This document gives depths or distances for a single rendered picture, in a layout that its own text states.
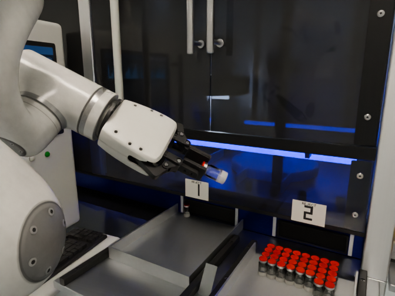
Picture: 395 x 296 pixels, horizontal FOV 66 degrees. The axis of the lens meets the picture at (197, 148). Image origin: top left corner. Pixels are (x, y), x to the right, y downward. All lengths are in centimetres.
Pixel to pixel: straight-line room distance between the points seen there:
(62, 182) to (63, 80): 77
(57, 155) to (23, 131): 75
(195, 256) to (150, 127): 50
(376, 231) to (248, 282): 33
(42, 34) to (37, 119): 72
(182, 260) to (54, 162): 59
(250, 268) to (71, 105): 61
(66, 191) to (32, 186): 94
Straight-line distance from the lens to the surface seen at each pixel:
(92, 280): 86
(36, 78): 51
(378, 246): 89
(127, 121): 48
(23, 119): 44
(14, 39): 42
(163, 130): 49
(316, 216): 87
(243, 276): 83
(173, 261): 88
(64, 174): 123
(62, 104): 49
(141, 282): 82
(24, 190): 30
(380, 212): 85
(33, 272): 31
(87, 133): 49
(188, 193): 100
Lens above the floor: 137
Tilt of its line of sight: 13 degrees down
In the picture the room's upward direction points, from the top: straight up
